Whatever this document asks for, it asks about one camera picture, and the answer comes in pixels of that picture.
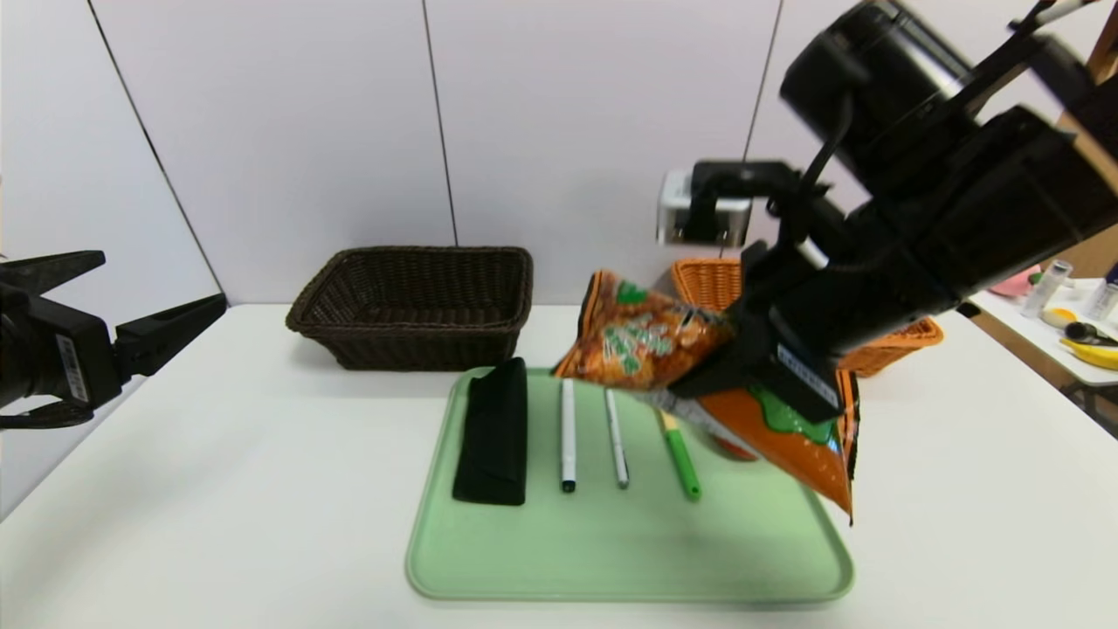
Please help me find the orange wicker basket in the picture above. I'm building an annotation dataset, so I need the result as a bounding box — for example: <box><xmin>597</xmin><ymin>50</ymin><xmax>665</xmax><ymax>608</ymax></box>
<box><xmin>671</xmin><ymin>258</ymin><xmax>944</xmax><ymax>378</ymax></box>

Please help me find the white side table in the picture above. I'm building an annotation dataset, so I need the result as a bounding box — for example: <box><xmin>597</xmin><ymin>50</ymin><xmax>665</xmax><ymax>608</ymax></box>
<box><xmin>965</xmin><ymin>278</ymin><xmax>1118</xmax><ymax>438</ymax></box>

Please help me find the orange snack bag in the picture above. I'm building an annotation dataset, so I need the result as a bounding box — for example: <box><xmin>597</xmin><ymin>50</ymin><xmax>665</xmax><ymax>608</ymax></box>
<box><xmin>555</xmin><ymin>271</ymin><xmax>862</xmax><ymax>525</ymax></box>

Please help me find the clear bottle blue cap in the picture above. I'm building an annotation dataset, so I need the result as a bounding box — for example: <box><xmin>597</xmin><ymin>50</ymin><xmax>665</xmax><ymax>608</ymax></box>
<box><xmin>1087</xmin><ymin>262</ymin><xmax>1118</xmax><ymax>321</ymax></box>

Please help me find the thin grey white pen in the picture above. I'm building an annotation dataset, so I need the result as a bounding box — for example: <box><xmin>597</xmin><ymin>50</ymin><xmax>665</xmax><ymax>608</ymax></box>
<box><xmin>603</xmin><ymin>386</ymin><xmax>629</xmax><ymax>488</ymax></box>

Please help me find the thick white marker pen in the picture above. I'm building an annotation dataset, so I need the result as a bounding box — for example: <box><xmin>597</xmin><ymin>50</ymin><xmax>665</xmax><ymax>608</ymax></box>
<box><xmin>560</xmin><ymin>376</ymin><xmax>576</xmax><ymax>493</ymax></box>

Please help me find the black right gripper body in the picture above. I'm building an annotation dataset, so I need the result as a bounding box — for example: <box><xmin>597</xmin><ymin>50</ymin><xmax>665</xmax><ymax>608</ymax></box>
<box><xmin>736</xmin><ymin>239</ymin><xmax>896</xmax><ymax>425</ymax></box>

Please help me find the pink peach toy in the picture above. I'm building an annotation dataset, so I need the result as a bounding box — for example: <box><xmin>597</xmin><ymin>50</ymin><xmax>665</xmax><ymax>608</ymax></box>
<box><xmin>990</xmin><ymin>266</ymin><xmax>1045</xmax><ymax>298</ymax></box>

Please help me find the wooden spork green handle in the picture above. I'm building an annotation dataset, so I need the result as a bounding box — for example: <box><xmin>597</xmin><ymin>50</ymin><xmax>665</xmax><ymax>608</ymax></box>
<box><xmin>657</xmin><ymin>409</ymin><xmax>702</xmax><ymax>501</ymax></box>

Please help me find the dark brown wicker basket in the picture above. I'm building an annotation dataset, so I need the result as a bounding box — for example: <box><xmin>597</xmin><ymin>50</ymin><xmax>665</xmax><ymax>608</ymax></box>
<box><xmin>286</xmin><ymin>246</ymin><xmax>535</xmax><ymax>371</ymax></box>

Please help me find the black glasses case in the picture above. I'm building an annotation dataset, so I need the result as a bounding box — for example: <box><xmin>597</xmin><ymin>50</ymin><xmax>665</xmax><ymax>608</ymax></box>
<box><xmin>452</xmin><ymin>356</ymin><xmax>528</xmax><ymax>506</ymax></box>

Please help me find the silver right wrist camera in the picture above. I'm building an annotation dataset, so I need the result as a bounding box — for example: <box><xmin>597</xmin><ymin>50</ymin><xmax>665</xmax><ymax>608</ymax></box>
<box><xmin>657</xmin><ymin>160</ymin><xmax>800</xmax><ymax>247</ymax></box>

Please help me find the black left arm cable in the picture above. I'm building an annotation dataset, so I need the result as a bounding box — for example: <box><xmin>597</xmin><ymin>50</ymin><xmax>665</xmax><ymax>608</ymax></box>
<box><xmin>0</xmin><ymin>400</ymin><xmax>94</xmax><ymax>431</ymax></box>

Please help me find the yellow banana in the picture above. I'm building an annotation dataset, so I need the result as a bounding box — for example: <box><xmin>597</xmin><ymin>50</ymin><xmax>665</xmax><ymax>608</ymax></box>
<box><xmin>1059</xmin><ymin>336</ymin><xmax>1118</xmax><ymax>370</ymax></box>

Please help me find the light green plastic tray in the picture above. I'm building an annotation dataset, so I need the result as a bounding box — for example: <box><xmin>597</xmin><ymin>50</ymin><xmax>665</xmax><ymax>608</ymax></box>
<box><xmin>404</xmin><ymin>365</ymin><xmax>854</xmax><ymax>604</ymax></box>

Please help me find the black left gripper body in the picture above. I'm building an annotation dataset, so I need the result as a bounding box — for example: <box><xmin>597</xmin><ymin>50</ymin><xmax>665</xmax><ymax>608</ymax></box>
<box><xmin>0</xmin><ymin>281</ymin><xmax>124</xmax><ymax>410</ymax></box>

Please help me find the clear plastic bottle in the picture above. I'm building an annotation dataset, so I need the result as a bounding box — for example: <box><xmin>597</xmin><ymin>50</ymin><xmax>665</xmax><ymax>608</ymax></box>
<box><xmin>1022</xmin><ymin>259</ymin><xmax>1073</xmax><ymax>318</ymax></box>

